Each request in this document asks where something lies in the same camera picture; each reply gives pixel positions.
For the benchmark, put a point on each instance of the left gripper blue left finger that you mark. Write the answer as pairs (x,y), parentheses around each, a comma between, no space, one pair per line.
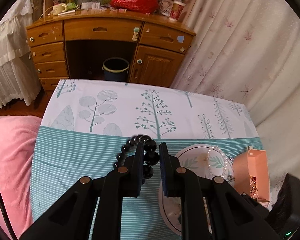
(131,181)

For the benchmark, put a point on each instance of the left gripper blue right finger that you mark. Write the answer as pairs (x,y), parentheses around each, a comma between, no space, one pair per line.
(169,174)

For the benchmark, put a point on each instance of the blue flower brooch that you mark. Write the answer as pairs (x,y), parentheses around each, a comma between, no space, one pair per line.
(230,179)

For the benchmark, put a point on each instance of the pink open box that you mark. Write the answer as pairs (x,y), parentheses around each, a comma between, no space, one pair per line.
(252,162)

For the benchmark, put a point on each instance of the printed teal white tablecloth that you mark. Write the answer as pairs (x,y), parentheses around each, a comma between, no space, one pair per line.
(88,130)

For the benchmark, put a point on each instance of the dark waste bin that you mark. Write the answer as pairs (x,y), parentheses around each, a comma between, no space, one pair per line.
(116,69)

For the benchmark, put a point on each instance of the pink blanket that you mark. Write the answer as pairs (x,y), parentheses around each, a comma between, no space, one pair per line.
(18,136)

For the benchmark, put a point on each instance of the wooden desk with drawers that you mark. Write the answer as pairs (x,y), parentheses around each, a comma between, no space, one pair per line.
(76,46)

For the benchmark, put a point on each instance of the white lace covered furniture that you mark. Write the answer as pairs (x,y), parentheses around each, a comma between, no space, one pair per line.
(18,78)

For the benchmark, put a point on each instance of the cream floral curtain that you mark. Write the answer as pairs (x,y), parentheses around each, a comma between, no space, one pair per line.
(248,51)

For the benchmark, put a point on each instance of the floral paper cup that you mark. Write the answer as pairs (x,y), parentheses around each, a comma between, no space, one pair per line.
(176,10)

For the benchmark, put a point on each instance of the cream mug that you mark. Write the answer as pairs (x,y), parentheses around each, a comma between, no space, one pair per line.
(58,8)

